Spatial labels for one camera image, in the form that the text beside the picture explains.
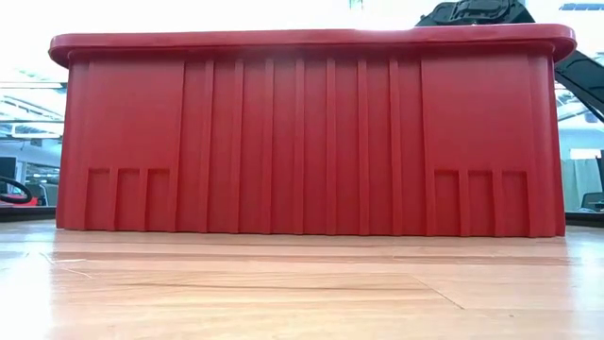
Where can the red plastic ribbed bin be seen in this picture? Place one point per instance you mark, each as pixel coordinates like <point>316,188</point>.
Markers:
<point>302,141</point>

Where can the red background object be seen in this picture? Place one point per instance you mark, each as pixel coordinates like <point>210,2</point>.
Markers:
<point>26,202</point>

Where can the dark office chair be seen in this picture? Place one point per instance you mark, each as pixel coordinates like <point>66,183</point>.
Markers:
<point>592,200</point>

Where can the dark computer monitor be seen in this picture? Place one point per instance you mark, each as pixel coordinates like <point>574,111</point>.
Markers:
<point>7,172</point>

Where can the black table edge rail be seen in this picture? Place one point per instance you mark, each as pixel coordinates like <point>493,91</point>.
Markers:
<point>26,213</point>
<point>585,219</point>

